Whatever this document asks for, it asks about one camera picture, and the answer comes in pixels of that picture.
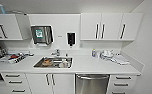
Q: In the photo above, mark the white dish towel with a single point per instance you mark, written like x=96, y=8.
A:
x=121, y=60

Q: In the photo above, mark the blue dish soap bottle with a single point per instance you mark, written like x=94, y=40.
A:
x=94, y=53

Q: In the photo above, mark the white two-door base cabinet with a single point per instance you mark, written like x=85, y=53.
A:
x=50, y=85

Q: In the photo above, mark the orange bowl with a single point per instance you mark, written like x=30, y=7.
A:
x=47, y=61

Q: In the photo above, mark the steel kitchen sink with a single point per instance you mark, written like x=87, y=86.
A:
x=53, y=66

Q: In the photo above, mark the stack of white plates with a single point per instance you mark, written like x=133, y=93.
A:
x=106, y=55

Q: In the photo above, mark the white drawer unit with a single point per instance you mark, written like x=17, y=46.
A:
x=122, y=83
x=15, y=83

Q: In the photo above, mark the white wall cabinet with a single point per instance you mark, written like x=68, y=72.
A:
x=110, y=26
x=10, y=26

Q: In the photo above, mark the steel paper towel dispenser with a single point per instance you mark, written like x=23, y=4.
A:
x=42, y=35

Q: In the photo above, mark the pale blue spray bottle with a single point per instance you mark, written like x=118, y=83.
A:
x=2, y=9

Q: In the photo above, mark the stainless steel dishwasher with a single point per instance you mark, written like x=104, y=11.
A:
x=92, y=85

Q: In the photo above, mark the chrome sink faucet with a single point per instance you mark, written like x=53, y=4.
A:
x=56, y=52

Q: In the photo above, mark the white dirty plate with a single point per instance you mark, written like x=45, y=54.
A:
x=62, y=64

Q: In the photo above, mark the black soap dispenser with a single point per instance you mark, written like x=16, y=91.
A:
x=70, y=38

